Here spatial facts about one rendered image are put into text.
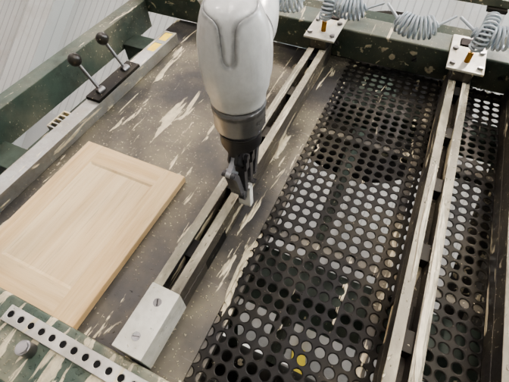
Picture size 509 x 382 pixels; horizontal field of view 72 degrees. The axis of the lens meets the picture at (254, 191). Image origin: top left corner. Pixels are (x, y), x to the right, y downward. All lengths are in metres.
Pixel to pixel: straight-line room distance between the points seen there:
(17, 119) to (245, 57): 0.94
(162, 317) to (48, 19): 4.08
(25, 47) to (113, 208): 3.76
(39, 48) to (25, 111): 3.19
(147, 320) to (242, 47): 0.48
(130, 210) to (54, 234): 0.17
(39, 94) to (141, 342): 0.90
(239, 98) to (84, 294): 0.51
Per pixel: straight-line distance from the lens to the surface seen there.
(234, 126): 0.56
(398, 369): 0.72
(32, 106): 1.33
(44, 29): 4.51
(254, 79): 0.51
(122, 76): 1.22
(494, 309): 0.83
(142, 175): 0.94
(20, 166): 1.07
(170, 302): 0.69
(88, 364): 0.73
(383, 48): 1.29
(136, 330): 0.69
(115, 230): 0.87
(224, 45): 0.48
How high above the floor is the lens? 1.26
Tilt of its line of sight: level
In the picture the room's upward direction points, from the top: 20 degrees clockwise
